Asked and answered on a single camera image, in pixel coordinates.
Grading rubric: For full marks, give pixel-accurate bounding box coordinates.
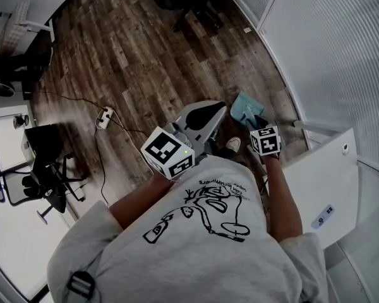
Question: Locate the small round dark device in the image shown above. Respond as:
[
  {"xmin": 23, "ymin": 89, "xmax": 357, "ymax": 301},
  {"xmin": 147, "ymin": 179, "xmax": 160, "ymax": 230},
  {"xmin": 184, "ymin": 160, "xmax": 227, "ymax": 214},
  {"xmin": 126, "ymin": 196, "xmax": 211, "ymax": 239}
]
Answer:
[{"xmin": 13, "ymin": 114, "xmax": 30, "ymax": 129}]

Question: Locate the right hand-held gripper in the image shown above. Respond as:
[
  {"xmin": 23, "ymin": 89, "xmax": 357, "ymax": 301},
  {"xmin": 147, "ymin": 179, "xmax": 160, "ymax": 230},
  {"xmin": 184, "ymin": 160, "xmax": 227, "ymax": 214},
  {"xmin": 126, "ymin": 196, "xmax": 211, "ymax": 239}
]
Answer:
[{"xmin": 250, "ymin": 114, "xmax": 282, "ymax": 160}]

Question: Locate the small remote on table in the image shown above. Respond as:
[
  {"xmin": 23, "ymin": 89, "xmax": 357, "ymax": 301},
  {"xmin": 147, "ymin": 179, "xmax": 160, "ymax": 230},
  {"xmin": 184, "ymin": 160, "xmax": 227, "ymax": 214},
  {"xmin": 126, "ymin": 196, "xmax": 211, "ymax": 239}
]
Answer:
[{"xmin": 311, "ymin": 203, "xmax": 335, "ymax": 230}]

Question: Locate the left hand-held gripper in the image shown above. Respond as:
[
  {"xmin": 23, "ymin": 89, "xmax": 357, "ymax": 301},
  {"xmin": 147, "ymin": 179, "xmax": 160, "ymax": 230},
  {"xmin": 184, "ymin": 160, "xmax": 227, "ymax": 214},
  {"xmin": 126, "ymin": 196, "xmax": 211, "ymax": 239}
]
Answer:
[{"xmin": 140, "ymin": 101, "xmax": 227, "ymax": 180}]

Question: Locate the black cable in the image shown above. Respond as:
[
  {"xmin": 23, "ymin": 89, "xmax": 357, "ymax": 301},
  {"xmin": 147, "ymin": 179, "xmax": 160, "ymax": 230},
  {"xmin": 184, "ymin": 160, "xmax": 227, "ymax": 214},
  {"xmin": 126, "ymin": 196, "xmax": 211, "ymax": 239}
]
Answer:
[
  {"xmin": 93, "ymin": 126, "xmax": 111, "ymax": 208},
  {"xmin": 39, "ymin": 92, "xmax": 107, "ymax": 110},
  {"xmin": 110, "ymin": 118, "xmax": 149, "ymax": 137}
]

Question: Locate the person's left forearm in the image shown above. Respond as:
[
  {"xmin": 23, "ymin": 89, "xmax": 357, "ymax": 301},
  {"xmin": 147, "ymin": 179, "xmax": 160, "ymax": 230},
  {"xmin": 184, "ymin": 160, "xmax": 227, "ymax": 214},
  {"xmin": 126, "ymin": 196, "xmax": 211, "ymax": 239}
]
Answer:
[{"xmin": 109, "ymin": 170, "xmax": 176, "ymax": 230}]

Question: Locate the white standing desk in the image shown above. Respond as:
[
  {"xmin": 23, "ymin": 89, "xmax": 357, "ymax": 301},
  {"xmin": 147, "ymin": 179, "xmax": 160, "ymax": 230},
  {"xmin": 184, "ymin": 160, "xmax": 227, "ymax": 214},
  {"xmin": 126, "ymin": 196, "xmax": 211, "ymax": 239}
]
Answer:
[{"xmin": 0, "ymin": 1, "xmax": 55, "ymax": 55}]

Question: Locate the white table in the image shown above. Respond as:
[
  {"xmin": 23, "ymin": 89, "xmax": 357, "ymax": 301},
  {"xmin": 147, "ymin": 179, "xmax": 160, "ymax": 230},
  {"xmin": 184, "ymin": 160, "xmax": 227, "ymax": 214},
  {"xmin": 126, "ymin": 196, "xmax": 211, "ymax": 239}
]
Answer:
[{"xmin": 282, "ymin": 120, "xmax": 359, "ymax": 249}]

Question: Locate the black mesh office chair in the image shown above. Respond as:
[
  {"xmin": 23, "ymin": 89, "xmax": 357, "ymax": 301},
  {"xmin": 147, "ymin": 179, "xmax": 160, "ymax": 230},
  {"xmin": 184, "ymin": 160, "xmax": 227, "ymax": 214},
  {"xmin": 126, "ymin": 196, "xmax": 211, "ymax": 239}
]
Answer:
[{"xmin": 0, "ymin": 153, "xmax": 88, "ymax": 225}]

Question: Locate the black computer tower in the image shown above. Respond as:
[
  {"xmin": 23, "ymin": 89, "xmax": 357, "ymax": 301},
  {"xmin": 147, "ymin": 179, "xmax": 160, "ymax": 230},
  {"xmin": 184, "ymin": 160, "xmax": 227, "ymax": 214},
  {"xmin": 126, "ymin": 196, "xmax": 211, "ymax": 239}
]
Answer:
[{"xmin": 21, "ymin": 124, "xmax": 64, "ymax": 170}]

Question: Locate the black strap buckle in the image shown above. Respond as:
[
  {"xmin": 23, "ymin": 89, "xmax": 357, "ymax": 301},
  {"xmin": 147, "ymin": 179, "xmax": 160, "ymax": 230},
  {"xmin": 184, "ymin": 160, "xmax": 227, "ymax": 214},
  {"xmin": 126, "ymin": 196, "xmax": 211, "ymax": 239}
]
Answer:
[{"xmin": 66, "ymin": 270, "xmax": 95, "ymax": 298}]

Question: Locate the person's grey printed t-shirt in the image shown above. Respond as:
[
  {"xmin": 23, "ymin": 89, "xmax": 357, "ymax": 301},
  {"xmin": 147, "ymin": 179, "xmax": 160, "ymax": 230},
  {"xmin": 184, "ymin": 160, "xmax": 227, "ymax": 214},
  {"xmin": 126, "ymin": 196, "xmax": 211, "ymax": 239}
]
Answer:
[{"xmin": 47, "ymin": 155, "xmax": 329, "ymax": 303}]

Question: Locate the teal dustpan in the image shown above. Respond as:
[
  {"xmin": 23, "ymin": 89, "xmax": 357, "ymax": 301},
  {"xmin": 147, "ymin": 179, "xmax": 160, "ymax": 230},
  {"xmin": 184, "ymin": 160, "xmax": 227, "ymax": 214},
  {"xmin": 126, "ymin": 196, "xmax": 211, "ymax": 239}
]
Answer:
[{"xmin": 229, "ymin": 92, "xmax": 265, "ymax": 129}]

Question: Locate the person's right forearm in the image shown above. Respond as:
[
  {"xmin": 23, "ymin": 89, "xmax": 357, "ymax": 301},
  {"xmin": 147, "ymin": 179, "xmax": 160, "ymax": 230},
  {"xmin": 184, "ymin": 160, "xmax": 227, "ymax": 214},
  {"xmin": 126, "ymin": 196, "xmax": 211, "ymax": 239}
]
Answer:
[{"xmin": 263, "ymin": 156, "xmax": 303, "ymax": 243}]

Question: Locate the white power strip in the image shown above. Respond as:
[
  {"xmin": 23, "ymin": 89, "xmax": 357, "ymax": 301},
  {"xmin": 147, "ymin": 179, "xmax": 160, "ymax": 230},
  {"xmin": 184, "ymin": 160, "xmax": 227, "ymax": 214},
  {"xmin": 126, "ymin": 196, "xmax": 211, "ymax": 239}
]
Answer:
[{"xmin": 95, "ymin": 105, "xmax": 114, "ymax": 129}]

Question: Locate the person's white shoe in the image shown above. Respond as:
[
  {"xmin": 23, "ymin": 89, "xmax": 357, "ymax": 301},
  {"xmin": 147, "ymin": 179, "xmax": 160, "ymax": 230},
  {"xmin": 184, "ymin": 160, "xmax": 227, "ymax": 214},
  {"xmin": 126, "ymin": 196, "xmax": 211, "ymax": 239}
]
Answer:
[{"xmin": 226, "ymin": 136, "xmax": 242, "ymax": 153}]

